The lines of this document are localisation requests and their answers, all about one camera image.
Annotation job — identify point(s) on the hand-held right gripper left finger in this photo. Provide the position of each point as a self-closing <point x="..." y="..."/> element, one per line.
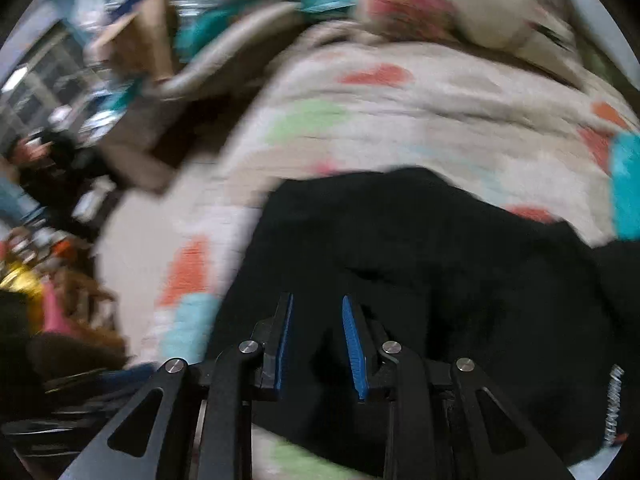
<point x="283" y="345"/>

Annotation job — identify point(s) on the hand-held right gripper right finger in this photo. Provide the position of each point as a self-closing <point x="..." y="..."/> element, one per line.
<point x="353" y="345"/>

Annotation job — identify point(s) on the black pants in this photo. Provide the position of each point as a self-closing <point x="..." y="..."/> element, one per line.
<point x="450" y="270"/>

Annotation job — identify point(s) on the patchwork printed blanket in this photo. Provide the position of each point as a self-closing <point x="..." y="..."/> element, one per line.
<point x="400" y="110"/>

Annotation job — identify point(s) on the teal cloth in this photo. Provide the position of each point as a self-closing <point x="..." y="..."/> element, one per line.
<point x="220" y="20"/>

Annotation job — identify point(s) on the cardboard box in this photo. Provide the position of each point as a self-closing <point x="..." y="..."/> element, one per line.
<point x="145" y="40"/>

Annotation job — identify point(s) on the beige pillow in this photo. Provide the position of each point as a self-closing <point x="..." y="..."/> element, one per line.
<point x="492" y="10"/>

